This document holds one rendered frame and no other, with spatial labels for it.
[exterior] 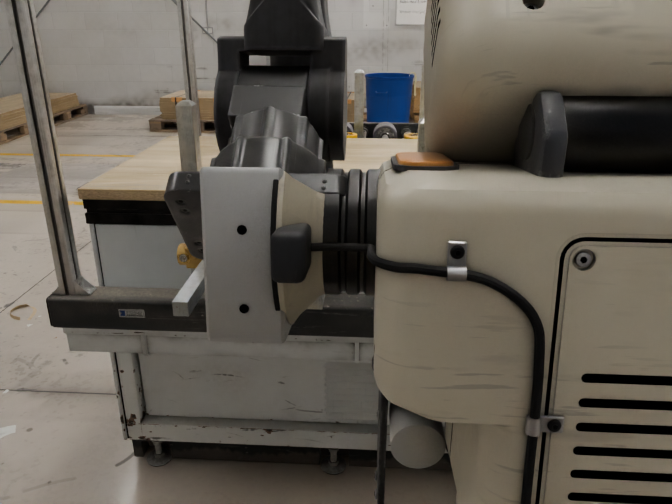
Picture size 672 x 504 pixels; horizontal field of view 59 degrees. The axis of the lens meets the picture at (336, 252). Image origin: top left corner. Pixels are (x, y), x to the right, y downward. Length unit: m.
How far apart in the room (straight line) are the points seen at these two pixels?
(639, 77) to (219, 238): 0.24
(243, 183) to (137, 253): 1.33
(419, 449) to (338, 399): 1.30
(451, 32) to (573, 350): 0.17
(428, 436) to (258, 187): 0.25
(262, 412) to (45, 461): 0.73
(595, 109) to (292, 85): 0.24
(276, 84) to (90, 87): 8.87
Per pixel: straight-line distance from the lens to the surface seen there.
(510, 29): 0.32
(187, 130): 1.30
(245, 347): 1.49
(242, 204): 0.36
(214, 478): 1.98
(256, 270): 0.37
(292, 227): 0.34
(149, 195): 1.59
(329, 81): 0.48
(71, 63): 9.40
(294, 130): 0.43
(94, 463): 2.13
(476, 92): 0.33
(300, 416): 1.86
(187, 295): 1.17
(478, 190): 0.29
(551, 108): 0.32
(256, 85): 0.47
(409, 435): 0.50
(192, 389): 1.88
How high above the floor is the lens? 1.31
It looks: 22 degrees down
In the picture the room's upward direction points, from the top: straight up
